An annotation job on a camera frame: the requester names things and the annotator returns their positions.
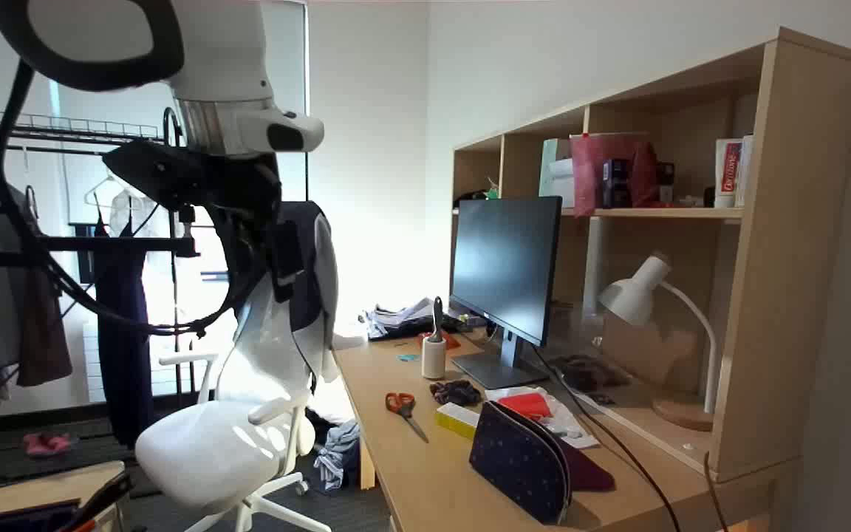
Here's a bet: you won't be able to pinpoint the pile of clothes on desk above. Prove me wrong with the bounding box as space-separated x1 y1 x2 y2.
360 299 462 339

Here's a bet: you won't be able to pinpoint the pink box on shelf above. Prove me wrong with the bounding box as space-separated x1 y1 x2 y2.
572 132 660 216

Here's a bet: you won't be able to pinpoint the wooden shelf hutch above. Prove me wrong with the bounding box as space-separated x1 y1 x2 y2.
452 30 851 482

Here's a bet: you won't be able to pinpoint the orange handled scissors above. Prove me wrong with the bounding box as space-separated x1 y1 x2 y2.
384 392 430 444

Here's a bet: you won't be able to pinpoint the dark blue dotted bag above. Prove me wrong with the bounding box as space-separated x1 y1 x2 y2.
470 403 572 524

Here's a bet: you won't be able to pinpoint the red item in plastic bag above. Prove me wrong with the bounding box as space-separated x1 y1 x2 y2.
489 386 597 450

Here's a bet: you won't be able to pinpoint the dark jacket on chair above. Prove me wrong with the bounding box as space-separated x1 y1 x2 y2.
221 199 344 336

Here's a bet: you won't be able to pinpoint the white office chair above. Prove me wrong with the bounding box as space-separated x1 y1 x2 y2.
134 265 344 532

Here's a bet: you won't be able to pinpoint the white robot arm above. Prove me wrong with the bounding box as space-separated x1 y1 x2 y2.
0 0 325 224

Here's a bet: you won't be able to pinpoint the yellow white box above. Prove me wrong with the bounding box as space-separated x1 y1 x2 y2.
434 403 478 441

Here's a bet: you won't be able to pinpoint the white desk lamp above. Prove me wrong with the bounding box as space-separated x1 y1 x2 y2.
601 255 719 431

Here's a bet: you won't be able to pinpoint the dark navy hanging garment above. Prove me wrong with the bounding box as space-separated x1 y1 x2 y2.
94 227 152 446

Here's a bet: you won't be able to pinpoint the pink slippers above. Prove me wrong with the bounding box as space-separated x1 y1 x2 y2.
23 431 72 457

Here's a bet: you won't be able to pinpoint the black computer monitor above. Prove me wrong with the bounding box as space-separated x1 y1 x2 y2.
450 196 561 386

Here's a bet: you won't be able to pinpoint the black clothes rack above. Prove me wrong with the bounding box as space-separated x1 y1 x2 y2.
0 104 202 416

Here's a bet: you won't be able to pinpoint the maroon pouch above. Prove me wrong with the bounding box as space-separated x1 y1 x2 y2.
561 444 616 490

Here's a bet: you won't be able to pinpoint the black power cable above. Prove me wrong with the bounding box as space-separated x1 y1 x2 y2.
526 348 687 532

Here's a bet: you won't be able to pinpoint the white red box on shelf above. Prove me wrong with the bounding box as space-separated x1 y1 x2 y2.
715 135 753 211

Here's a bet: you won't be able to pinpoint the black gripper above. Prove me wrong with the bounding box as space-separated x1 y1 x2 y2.
105 143 280 224

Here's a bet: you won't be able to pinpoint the black scrunchie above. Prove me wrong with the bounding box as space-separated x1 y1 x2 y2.
431 378 481 409

